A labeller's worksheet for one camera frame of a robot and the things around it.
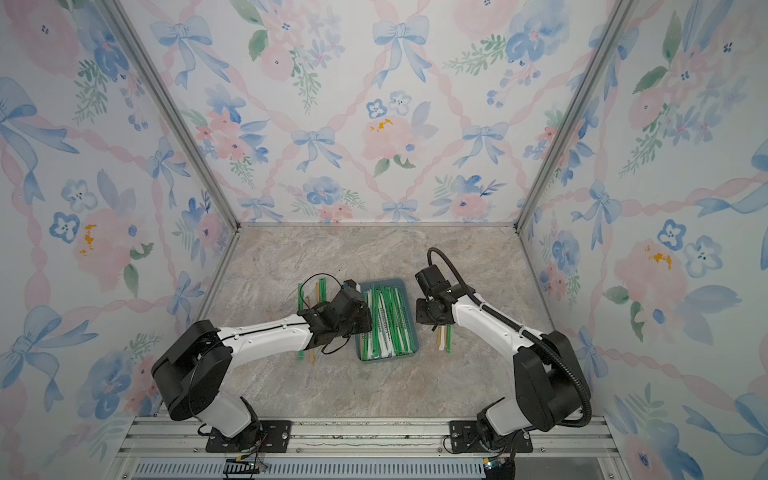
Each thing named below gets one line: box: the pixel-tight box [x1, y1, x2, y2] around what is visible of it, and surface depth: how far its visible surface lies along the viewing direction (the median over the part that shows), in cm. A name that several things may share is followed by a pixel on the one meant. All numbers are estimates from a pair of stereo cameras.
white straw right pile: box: [436, 326, 447, 351], surface depth 92 cm
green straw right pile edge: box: [446, 324, 453, 353], surface depth 92 cm
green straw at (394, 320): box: [382, 286, 405, 356], surface depth 96 cm
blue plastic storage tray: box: [355, 278, 420, 362], surface depth 94 cm
